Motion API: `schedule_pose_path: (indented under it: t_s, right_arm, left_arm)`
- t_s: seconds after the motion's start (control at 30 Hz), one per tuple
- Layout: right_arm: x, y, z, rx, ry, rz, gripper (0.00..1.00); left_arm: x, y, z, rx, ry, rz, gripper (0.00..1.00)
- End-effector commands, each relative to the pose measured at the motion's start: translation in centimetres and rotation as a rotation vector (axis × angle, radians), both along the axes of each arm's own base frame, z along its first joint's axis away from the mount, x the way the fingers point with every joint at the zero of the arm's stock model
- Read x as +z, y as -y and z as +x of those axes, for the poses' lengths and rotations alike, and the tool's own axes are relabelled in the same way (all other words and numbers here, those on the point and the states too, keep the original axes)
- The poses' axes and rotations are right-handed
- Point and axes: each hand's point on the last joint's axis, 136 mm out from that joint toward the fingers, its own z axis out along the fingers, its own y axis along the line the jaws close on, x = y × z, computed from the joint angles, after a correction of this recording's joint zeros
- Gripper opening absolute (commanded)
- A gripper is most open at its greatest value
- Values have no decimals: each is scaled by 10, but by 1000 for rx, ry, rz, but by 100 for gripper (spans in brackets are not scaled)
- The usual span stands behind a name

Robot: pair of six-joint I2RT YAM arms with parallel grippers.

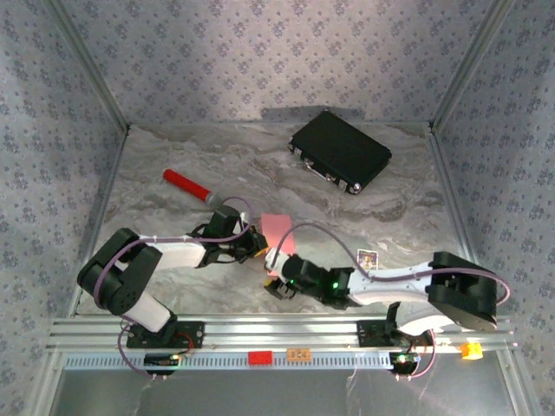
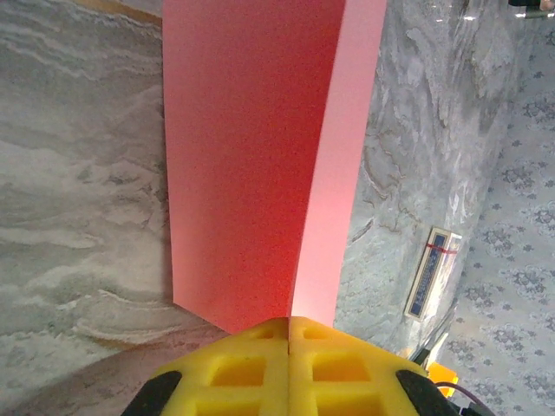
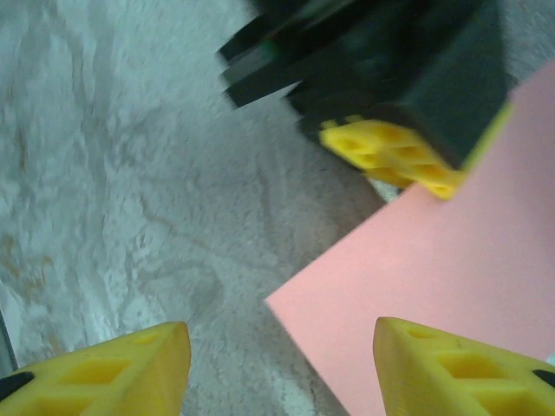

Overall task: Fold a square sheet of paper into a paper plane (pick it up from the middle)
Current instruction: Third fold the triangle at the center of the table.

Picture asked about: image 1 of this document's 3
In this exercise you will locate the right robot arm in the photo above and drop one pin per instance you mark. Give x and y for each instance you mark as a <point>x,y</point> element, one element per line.
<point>390,286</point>

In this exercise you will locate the red block on rail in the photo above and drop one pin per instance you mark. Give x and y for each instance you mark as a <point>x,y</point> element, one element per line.
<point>260,358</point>

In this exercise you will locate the yellow orange block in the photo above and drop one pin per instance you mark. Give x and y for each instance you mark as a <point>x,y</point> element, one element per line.
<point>472,351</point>

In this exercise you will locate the playing card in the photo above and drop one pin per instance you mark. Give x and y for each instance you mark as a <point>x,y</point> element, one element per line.
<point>367,259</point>

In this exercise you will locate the aluminium mounting rail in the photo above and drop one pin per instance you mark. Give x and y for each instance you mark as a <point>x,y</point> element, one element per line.
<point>282,331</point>

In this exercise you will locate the red cylindrical marker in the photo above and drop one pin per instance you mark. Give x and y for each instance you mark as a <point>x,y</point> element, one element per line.
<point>186,184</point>

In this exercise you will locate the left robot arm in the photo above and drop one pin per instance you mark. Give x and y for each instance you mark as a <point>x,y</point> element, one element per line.
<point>173,253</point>

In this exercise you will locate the aluminium frame post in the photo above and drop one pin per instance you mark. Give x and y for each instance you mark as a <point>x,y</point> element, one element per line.
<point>471,60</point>
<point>89,60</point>

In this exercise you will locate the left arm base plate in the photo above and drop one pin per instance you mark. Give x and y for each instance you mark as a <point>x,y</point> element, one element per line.
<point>195,336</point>

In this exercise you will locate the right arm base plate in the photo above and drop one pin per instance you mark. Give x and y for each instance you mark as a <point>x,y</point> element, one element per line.
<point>368,333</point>

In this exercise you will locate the orange label tag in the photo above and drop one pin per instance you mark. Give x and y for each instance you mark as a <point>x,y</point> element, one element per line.
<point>299,354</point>

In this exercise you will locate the black briefcase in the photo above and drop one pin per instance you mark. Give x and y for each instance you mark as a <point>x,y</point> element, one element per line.
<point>342,147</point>

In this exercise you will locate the pink paper sheet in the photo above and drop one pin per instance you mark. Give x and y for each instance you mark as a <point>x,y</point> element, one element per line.
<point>277,229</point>

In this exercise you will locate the aluminium side rail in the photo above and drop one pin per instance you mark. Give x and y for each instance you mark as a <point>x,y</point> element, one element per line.
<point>448,186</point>
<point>96,225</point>

